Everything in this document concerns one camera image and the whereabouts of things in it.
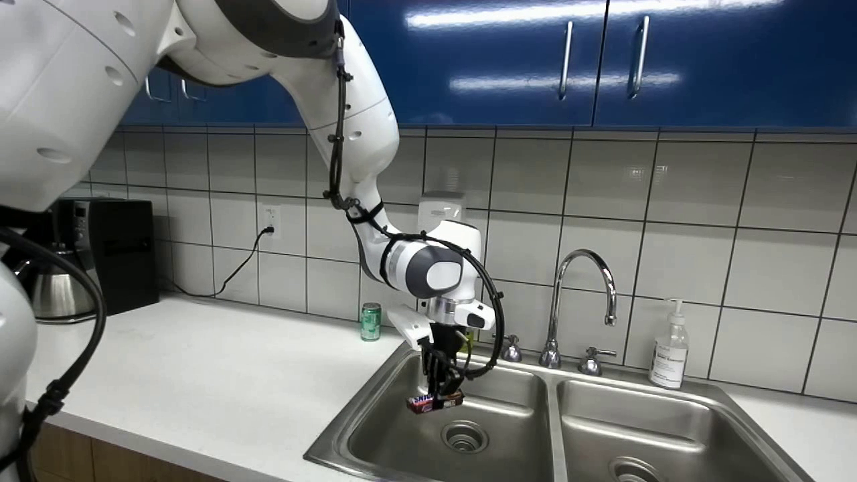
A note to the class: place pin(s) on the left silver cabinet handle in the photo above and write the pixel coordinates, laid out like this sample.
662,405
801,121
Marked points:
563,87

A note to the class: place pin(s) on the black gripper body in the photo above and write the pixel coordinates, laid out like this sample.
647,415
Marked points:
440,351

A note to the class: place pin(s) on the left blue cabinet door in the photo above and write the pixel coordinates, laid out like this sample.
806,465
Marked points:
442,62

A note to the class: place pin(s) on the left chrome faucet handle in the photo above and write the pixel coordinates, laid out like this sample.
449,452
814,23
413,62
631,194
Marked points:
510,350

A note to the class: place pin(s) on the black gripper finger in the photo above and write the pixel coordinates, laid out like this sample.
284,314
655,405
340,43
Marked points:
453,390
431,387

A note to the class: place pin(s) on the silver cabinet handle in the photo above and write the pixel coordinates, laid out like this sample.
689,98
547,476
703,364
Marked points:
638,73
563,87

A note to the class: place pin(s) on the white wall soap dispenser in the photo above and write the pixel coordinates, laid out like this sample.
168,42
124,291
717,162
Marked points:
438,211

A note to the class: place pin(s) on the silver kettle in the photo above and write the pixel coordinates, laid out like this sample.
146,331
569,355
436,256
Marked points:
54,294

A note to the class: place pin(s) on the black coffee maker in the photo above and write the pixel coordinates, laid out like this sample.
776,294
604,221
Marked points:
114,237

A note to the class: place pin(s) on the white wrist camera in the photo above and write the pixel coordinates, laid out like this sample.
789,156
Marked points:
476,314

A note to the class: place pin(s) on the clear pump soap bottle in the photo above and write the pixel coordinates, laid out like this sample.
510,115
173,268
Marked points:
670,351

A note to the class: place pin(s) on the chrome gooseneck faucet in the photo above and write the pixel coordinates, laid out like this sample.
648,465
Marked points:
580,316

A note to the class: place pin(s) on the green drink can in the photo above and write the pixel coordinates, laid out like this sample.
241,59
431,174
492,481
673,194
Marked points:
371,322

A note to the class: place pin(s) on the chrome faucet handle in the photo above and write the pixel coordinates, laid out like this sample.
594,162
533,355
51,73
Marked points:
591,363
510,350

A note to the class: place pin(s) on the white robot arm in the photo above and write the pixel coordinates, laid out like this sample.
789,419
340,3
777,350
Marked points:
73,69

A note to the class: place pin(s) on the blue cabinet door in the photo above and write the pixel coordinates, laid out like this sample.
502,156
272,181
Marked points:
761,66
442,62

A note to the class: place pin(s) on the white wall outlet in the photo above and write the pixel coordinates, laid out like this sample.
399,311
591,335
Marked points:
269,224

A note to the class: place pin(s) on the right silver cabinet handle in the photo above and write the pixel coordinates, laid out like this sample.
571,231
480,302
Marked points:
638,73

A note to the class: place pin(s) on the stainless steel double sink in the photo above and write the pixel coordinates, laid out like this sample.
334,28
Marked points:
533,425

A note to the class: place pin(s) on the right chrome faucet handle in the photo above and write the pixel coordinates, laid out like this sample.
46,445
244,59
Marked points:
591,363

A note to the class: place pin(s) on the brown snickers candy bar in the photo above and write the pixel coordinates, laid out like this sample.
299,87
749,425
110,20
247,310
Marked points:
426,402

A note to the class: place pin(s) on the right blue cabinet door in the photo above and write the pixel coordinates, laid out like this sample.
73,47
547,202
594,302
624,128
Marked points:
761,66

